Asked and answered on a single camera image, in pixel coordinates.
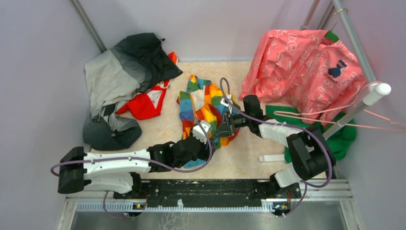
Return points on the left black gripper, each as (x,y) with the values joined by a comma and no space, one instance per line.
(205,154)

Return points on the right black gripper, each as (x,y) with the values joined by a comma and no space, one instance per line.
(226,129)

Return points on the rainbow striped jacket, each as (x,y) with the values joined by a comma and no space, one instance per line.
(200,101)

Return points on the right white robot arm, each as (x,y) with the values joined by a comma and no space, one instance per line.
(309,151)

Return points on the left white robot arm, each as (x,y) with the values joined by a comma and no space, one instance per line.
(79,170)

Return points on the pink patterned jacket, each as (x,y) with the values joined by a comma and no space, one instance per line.
(304,69)

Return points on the grey black jacket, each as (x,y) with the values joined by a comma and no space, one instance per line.
(110,87)

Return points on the red white garment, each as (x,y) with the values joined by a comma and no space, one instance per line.
(148,102)

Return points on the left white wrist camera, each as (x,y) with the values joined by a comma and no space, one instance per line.
(201,131)

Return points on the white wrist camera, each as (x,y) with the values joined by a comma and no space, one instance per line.
(226,101)
(201,131)

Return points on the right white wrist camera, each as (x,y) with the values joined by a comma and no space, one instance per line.
(226,101)

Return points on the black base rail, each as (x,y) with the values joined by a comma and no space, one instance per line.
(208,193)

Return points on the pink wire hanger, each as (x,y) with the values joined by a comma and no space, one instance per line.
(367,96)

